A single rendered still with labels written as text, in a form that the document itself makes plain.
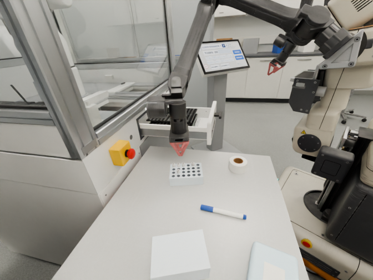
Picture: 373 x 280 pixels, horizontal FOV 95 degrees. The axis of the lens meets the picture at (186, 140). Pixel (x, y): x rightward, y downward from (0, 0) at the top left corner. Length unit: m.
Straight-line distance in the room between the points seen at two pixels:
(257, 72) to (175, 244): 3.52
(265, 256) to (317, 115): 0.74
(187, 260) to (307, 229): 0.92
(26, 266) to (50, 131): 1.27
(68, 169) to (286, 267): 0.63
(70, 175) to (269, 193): 0.66
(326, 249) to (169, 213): 0.91
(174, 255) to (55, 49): 0.54
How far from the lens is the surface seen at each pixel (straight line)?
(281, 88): 3.91
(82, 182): 0.66
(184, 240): 0.48
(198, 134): 0.76
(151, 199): 0.64
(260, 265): 0.48
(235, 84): 3.76
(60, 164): 0.66
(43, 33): 0.53
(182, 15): 2.47
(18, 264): 1.79
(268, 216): 0.61
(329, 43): 0.84
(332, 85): 1.04
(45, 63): 0.51
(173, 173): 0.67
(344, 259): 1.28
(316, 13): 0.84
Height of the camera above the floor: 1.23
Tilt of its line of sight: 31 degrees down
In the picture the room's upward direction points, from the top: 3 degrees counter-clockwise
